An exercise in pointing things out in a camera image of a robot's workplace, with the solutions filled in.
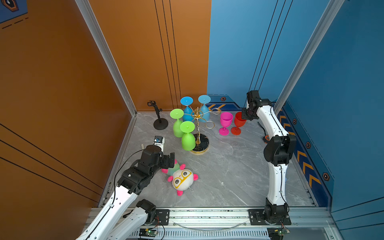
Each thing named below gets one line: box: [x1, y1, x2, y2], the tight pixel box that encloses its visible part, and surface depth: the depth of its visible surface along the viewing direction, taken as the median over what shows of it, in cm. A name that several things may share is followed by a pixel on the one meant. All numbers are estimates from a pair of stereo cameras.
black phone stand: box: [147, 100, 169, 131], surface depth 113 cm
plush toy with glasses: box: [161, 159, 199, 196], surface depth 82 cm
